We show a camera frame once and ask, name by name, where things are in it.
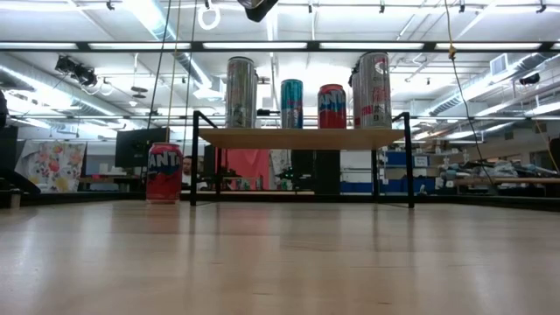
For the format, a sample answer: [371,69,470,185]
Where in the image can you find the silver Celsius can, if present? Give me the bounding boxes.
[226,55,259,130]

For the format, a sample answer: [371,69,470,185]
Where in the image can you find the blue silver energy drink can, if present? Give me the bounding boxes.
[280,79,305,130]

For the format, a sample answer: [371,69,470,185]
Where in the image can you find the red Fanta can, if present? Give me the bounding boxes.
[317,83,347,130]
[146,142,184,205]

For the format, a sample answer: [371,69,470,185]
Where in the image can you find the Celsius can with pink band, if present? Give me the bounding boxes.
[357,51,393,130]

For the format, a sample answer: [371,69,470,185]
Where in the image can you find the wooden shelf with black legs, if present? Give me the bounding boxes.
[190,110,416,209]

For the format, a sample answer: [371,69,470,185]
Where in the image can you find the red panel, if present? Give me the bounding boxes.
[220,148,272,190]

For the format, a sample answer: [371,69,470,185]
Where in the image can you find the person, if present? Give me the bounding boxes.
[180,154,194,189]

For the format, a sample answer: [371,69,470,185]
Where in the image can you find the black cabinet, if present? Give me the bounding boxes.
[290,149,341,196]

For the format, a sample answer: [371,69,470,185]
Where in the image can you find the black monitor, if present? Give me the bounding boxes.
[114,126,171,169]

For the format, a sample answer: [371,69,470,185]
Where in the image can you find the black ceiling spotlight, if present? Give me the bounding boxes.
[54,55,100,88]
[518,72,542,87]

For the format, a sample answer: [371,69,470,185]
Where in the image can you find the blue storage bins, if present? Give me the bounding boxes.
[340,150,432,196]

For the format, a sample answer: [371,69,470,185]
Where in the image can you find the floral print cloth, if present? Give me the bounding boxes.
[15,140,88,194]

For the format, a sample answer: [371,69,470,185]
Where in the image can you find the white hanging ring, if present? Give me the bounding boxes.
[196,3,222,32]

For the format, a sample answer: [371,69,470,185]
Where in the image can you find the black hanging cable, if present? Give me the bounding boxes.
[181,0,198,161]
[147,0,172,130]

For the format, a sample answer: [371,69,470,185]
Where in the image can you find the tan hanging cable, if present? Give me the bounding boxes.
[167,0,182,144]

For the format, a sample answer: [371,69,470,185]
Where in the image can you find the black aluminium table frame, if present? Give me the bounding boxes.
[0,187,560,214]

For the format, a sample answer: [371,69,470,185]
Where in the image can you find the yellow hanging rope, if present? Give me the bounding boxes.
[444,0,459,62]

